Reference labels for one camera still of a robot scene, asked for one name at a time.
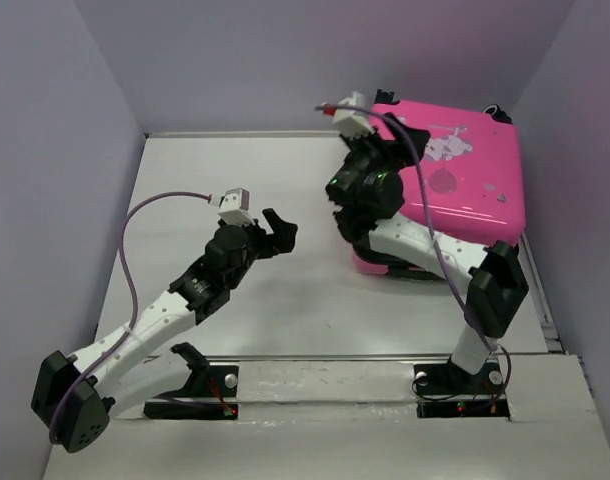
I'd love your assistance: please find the pink hard-shell suitcase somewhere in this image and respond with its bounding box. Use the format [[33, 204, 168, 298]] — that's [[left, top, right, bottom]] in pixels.
[[373, 90, 526, 246]]

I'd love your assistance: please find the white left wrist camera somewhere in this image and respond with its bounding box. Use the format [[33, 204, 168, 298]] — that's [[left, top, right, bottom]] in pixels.
[[209, 188, 254, 226]]

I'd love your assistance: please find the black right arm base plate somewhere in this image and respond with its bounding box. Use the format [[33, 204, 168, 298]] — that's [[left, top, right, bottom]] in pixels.
[[411, 361, 510, 419]]

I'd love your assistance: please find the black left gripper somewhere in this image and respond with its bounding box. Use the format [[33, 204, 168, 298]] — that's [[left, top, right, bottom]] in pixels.
[[218, 210, 297, 291]]

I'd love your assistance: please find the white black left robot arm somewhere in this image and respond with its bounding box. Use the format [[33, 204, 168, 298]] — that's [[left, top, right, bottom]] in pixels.
[[31, 208, 298, 453]]

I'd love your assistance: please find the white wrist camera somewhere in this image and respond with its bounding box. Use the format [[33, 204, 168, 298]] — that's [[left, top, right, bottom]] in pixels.
[[209, 188, 254, 226], [317, 91, 374, 140]]

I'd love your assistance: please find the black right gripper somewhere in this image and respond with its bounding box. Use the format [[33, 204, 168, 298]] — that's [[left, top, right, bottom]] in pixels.
[[325, 113, 433, 198]]

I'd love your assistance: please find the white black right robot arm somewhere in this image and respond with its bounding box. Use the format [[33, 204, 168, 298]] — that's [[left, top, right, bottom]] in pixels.
[[321, 104, 529, 392]]

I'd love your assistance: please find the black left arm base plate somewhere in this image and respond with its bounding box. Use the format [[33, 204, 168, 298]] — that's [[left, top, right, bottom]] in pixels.
[[143, 364, 239, 421]]

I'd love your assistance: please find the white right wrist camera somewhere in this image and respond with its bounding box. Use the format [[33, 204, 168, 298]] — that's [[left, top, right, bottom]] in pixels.
[[317, 91, 374, 140]]

